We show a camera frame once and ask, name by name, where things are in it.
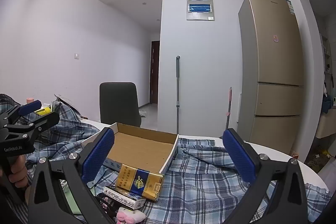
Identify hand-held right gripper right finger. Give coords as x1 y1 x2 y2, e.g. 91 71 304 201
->
223 128 309 224

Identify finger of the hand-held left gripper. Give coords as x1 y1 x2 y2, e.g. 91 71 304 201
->
0 100 42 126
7 111 60 136

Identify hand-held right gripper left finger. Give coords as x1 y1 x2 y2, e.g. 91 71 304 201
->
28 127 116 224

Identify shallow cardboard box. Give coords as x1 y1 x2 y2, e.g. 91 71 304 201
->
81 123 179 174

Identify black and white small box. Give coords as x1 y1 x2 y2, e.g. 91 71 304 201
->
102 185 147 210

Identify pink plush toy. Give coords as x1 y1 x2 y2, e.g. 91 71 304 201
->
117 207 146 224

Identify person's left hand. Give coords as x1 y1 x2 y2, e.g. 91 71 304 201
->
8 154 28 186

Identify blue plaid shirt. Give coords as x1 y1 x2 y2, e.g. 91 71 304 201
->
0 94 332 224

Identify black scissors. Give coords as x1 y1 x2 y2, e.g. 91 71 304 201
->
96 194 118 219

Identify gold and blue cigarette pack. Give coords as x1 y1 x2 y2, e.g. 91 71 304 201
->
115 165 164 201

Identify green paper sheet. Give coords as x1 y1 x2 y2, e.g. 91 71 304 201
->
62 182 82 215

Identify dark grey chair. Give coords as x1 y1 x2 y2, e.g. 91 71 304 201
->
99 82 142 128

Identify wooden cabinet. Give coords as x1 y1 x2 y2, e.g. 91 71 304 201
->
315 109 336 139

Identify gold refrigerator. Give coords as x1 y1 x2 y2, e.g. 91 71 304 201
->
238 0 305 156

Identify dark wooden door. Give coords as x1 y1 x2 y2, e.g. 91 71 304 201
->
150 40 160 104

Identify blue cloth bundle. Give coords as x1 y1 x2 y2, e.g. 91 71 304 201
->
322 95 332 113

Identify grey electrical panel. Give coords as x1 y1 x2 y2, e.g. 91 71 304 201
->
186 0 216 21

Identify pink broom handle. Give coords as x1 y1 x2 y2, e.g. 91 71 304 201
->
225 87 233 130

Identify grey mop handle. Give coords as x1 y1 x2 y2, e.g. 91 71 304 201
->
175 55 181 135

